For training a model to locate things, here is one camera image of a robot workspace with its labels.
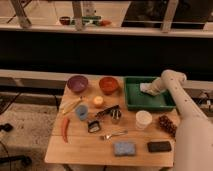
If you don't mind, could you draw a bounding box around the yellow banana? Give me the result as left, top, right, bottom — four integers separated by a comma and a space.
61, 97, 83, 115

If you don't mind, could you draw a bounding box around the red chili pepper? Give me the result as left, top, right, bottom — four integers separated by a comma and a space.
61, 117, 70, 143

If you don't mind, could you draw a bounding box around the white cup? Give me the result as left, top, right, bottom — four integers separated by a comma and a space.
135, 110, 152, 130

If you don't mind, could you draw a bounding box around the small metal cup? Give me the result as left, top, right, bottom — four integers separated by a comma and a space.
111, 109, 121, 124

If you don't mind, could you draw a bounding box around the small orange fruit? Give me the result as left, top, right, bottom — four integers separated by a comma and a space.
93, 96, 104, 108

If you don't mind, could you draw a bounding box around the purple bowl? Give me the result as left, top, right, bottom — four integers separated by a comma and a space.
67, 75, 88, 93

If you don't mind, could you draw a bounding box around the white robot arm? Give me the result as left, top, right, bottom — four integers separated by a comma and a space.
148, 69, 213, 171

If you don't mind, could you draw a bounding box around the blue sponge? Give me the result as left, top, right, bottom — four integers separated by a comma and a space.
114, 142, 136, 156

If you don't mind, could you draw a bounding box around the black handled tool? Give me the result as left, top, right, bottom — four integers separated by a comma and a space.
95, 105, 120, 118

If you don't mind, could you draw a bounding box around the dark red grape bunch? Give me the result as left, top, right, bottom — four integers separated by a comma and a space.
158, 115, 177, 137

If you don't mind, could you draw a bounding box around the blue cup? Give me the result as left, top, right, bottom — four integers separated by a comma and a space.
75, 105, 88, 121

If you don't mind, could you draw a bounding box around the black binder clip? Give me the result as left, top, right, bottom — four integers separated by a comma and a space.
88, 120, 101, 133

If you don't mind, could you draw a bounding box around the dark red background bowl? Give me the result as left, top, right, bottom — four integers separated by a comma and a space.
59, 16, 71, 25

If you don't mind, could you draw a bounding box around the black rectangular block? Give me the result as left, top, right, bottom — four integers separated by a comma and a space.
147, 141, 172, 152

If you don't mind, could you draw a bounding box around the orange background object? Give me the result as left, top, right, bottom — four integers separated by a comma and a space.
100, 20, 112, 26

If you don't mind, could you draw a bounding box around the green plastic tray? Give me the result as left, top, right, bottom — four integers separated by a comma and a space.
124, 76, 175, 111

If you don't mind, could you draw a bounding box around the green background object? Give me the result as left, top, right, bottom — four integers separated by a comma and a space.
70, 16, 101, 26

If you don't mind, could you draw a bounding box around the wooden table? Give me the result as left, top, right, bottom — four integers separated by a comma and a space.
45, 78, 179, 167

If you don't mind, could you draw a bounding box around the orange bowl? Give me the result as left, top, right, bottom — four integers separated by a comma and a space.
99, 77, 119, 95

